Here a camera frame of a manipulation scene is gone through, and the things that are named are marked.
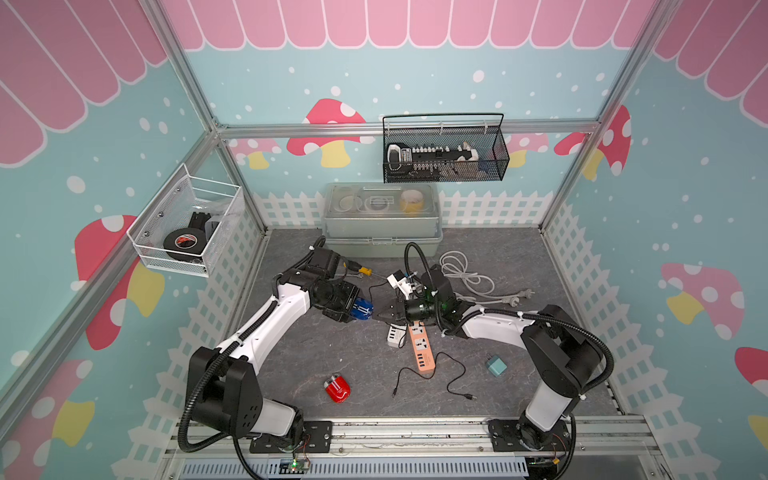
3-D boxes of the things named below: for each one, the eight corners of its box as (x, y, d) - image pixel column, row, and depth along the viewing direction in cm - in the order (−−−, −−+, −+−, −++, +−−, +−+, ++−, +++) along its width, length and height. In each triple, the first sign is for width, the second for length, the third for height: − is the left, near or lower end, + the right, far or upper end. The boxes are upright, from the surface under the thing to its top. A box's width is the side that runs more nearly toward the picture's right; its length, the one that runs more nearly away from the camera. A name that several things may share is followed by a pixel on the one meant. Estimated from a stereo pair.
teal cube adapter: (496, 379, 85) (499, 375, 83) (483, 365, 88) (485, 362, 86) (506, 370, 87) (508, 366, 85) (493, 356, 89) (495, 353, 87)
